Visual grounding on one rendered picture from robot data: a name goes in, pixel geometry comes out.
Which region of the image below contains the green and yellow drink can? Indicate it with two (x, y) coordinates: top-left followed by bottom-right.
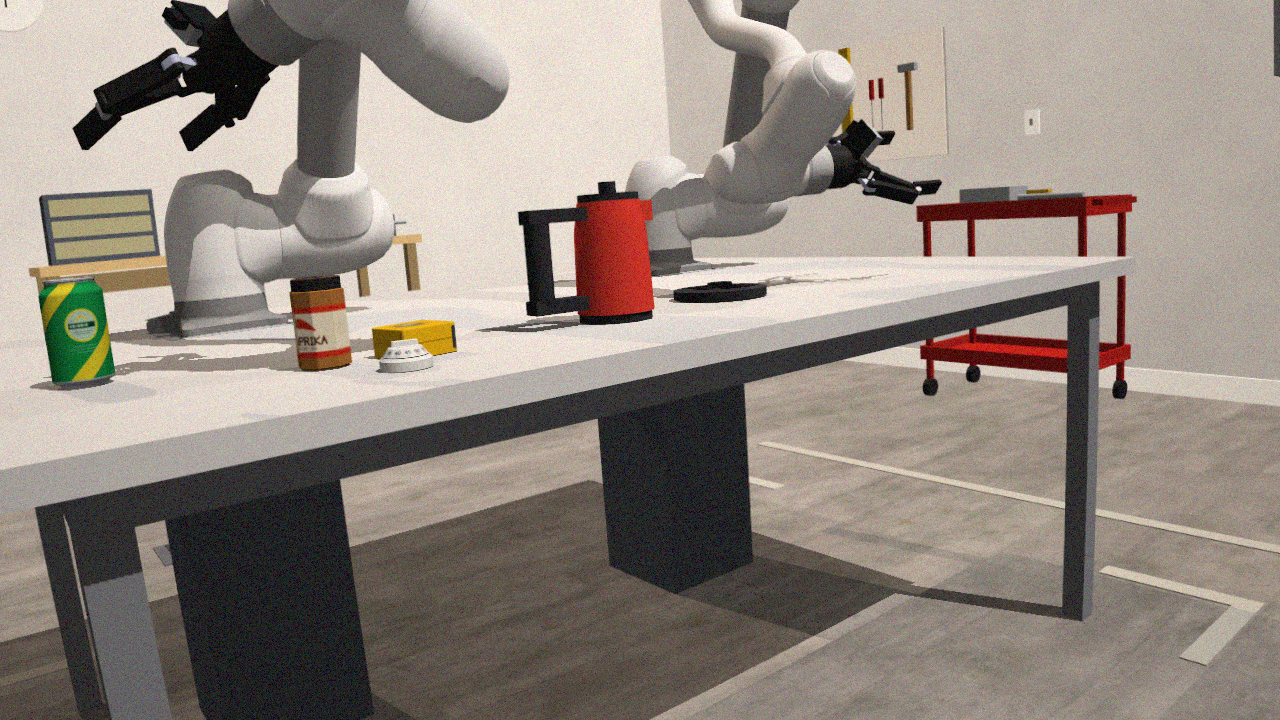
(38, 275), (115, 389)

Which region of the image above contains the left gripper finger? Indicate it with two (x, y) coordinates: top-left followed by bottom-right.
(858, 159), (942, 205)
(826, 131), (895, 146)

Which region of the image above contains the dark grey round disc with center stud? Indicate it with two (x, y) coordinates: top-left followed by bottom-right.
(673, 281), (767, 304)

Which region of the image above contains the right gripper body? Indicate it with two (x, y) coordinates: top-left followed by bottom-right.
(182, 9), (279, 94)

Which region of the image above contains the paprika spice jar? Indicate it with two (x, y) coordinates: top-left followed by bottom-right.
(291, 275), (352, 372)

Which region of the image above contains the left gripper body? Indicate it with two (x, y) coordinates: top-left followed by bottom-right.
(826, 145), (870, 190)

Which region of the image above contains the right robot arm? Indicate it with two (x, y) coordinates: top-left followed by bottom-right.
(143, 0), (509, 337)

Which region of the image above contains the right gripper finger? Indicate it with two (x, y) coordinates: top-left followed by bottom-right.
(72, 47), (218, 150)
(179, 76), (270, 151)

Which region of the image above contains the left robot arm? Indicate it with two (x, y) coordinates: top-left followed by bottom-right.
(625, 0), (856, 275)

